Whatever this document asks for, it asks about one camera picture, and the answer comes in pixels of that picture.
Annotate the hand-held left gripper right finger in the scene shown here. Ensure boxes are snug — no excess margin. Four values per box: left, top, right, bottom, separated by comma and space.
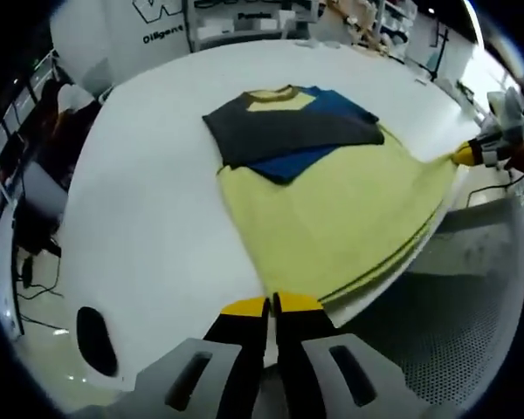
272, 291, 460, 419

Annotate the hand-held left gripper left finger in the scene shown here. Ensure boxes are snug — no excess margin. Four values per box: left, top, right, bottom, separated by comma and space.
69, 296, 272, 419

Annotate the yellow blue grey garment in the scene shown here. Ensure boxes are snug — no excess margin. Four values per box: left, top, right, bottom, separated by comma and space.
201, 84, 464, 309

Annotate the black oval table grommet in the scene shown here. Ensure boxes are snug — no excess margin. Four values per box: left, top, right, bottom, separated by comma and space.
76, 305, 119, 379

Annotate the black tripod stand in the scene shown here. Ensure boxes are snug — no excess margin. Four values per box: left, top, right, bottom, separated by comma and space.
427, 19, 451, 82

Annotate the grey mesh office chair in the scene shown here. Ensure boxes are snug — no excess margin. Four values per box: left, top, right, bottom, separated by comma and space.
322, 200, 524, 419

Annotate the grey metal shelving rack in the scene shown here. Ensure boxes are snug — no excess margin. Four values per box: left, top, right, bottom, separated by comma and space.
187, 0, 328, 52

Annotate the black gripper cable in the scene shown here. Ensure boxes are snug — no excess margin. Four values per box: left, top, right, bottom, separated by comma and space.
465, 172, 524, 210

